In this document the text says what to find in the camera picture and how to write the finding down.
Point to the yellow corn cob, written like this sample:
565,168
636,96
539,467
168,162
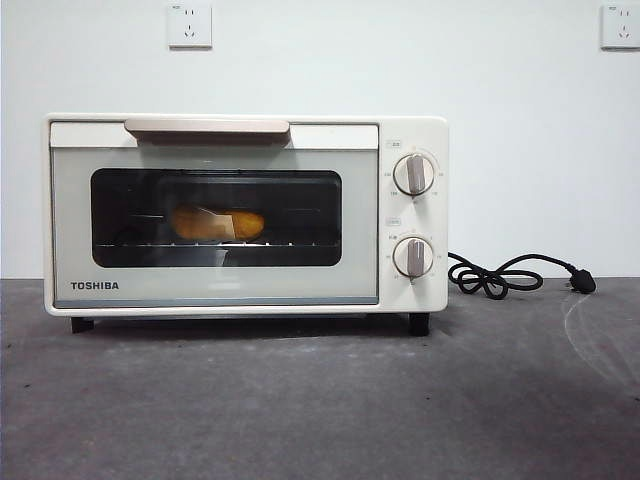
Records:
190,225

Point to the cream oven timer knob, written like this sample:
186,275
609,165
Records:
413,257

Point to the cream oven temperature knob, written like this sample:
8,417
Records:
414,175

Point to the cream Toshiba toaster oven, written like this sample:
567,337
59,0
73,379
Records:
437,220

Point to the white wall socket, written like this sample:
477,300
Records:
622,26
190,26

